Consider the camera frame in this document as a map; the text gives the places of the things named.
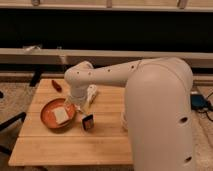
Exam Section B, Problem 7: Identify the blue box on floor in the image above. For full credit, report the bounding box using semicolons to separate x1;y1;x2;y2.
190;94;207;109

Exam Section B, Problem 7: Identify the white ceramic cup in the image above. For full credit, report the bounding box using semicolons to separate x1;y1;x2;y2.
121;113;128;131

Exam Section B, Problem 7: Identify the black chair leg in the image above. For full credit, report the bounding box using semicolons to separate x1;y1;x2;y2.
0;112;26;131

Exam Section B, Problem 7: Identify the white bread slice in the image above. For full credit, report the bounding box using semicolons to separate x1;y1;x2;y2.
53;107;69;124

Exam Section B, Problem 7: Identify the red chili pepper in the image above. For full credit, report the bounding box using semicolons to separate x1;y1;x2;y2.
51;80;62;92

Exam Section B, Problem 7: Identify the white plastic bottle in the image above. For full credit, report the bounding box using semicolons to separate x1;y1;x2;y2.
83;84;98;113

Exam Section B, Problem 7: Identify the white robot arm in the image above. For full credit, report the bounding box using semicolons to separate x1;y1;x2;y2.
64;58;196;171

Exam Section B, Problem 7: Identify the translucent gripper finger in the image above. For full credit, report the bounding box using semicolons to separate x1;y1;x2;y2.
77;105;86;114

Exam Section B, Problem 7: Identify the orange round plate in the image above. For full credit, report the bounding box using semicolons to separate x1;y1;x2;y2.
40;98;76;129

